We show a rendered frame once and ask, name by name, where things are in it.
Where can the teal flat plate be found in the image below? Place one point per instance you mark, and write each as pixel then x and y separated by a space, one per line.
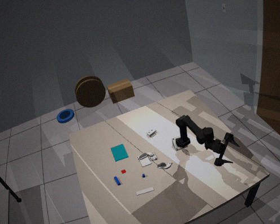
pixel 119 152

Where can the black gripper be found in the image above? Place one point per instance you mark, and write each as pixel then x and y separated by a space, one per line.
pixel 228 138

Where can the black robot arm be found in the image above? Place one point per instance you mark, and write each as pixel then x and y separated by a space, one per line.
pixel 205 135

